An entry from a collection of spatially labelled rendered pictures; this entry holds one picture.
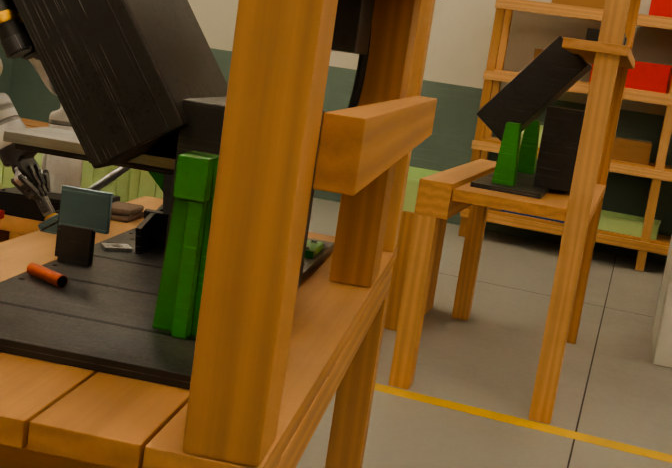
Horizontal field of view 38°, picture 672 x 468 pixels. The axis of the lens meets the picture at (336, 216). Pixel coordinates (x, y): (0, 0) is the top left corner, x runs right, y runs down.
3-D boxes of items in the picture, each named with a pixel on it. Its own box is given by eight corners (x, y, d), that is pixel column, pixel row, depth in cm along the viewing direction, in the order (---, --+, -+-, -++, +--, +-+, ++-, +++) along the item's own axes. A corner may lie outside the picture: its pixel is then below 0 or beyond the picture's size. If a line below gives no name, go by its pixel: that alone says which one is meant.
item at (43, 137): (1, 147, 171) (3, 130, 170) (43, 142, 187) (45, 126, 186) (216, 183, 165) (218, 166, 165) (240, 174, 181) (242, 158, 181)
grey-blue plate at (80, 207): (53, 261, 179) (60, 185, 177) (57, 259, 181) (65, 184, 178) (102, 270, 177) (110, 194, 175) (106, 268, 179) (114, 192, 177)
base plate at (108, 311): (-96, 333, 135) (-95, 318, 135) (168, 221, 243) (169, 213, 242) (195, 391, 129) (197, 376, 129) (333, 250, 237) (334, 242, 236)
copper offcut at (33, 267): (25, 275, 166) (26, 262, 166) (37, 274, 168) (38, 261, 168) (55, 288, 161) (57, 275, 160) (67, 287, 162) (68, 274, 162)
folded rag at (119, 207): (127, 223, 223) (129, 210, 222) (95, 217, 224) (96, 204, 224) (145, 217, 232) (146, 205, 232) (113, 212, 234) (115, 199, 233)
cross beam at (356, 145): (311, 189, 113) (322, 111, 111) (411, 132, 240) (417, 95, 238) (354, 196, 112) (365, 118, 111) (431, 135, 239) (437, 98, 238)
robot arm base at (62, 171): (35, 189, 248) (41, 122, 246) (54, 187, 256) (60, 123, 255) (68, 195, 245) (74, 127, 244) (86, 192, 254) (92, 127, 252)
